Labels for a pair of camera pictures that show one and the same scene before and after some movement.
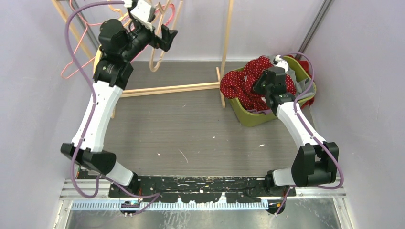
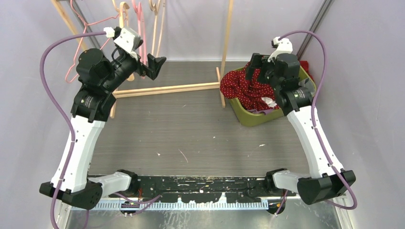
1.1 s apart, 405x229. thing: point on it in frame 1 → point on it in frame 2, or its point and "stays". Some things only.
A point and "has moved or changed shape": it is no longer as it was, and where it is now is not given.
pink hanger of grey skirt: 159,8 has moved or changed shape
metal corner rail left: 87,26 stays
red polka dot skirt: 239,84 stays
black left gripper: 166,35 → 154,65
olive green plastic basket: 248,118 stays
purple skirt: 267,112 stays
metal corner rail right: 311,33 stays
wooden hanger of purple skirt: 97,57 has moved or changed shape
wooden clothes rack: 220,70 stays
